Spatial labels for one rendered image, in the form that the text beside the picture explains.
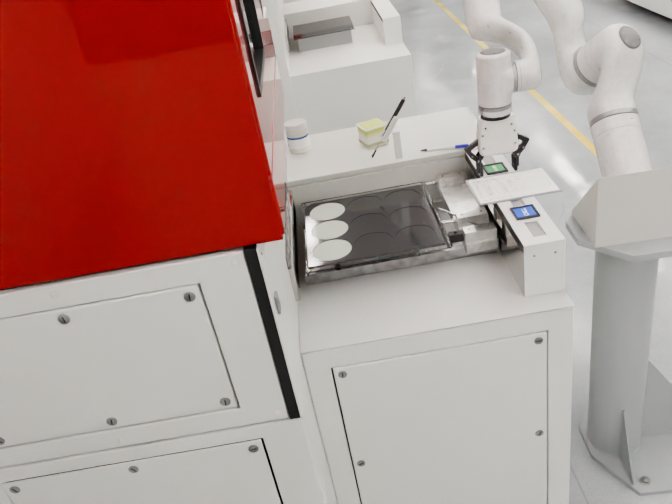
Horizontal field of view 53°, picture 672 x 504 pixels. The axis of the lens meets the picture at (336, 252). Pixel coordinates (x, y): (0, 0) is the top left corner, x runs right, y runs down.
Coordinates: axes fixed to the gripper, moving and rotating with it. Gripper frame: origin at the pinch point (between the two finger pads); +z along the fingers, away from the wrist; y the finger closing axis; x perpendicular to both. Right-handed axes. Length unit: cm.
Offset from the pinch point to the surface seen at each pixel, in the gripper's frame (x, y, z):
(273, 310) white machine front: -63, -58, -12
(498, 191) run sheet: -11.0, -2.9, 1.0
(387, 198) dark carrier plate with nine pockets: 8.7, -29.6, 7.4
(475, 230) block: -18.8, -11.2, 6.5
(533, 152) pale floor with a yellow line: 209, 78, 98
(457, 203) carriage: 1.8, -11.1, 9.3
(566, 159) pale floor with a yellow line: 192, 92, 98
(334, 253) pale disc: -16, -47, 7
